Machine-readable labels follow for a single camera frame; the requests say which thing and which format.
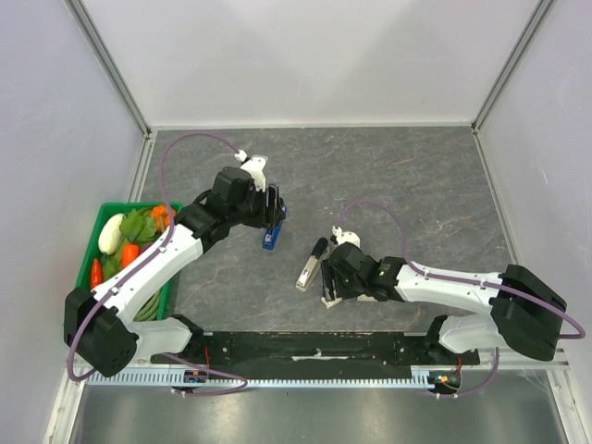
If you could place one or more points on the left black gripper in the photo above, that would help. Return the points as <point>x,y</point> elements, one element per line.
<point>269,216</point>

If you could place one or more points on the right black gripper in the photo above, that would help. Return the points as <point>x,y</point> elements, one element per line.
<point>328,289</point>

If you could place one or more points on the blue stapler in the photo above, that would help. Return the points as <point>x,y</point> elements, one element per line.
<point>270,237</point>

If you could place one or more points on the staple box with red mark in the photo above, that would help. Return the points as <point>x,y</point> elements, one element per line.
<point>330,303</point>

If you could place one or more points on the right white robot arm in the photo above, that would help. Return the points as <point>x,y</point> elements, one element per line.
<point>514,309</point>

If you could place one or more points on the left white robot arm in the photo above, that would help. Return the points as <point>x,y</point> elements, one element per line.
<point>100,325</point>

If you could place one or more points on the beige black stapler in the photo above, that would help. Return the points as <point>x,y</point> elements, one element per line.
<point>312,265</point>

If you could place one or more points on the white staple box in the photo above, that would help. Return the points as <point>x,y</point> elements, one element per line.
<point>366,299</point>

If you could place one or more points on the orange toy pumpkin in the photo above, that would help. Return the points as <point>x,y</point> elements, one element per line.
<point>161,217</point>

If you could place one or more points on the green toy leafy vegetable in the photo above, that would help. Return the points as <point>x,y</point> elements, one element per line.
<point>139,226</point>

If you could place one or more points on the orange toy carrot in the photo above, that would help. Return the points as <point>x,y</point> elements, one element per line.
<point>129,254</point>

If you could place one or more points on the white toy eggplant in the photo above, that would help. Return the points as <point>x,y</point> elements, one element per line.
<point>110,236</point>

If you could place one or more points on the green toy beans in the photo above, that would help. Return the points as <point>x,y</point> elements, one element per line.
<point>153,309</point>

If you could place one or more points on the green plastic bin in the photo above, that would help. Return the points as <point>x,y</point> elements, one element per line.
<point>105,211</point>

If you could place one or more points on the red toy chili pepper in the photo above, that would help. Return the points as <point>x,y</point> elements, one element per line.
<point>97,276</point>

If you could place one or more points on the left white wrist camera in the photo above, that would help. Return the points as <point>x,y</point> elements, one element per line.
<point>254,165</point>

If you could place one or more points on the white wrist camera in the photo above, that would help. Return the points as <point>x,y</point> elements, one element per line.
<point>340,236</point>
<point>254,165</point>

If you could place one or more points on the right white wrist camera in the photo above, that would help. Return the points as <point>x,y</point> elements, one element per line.
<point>340,236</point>

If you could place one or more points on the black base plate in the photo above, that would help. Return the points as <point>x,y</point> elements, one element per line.
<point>319,353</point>

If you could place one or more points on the light blue cable duct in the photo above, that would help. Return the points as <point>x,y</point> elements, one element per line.
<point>176,376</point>

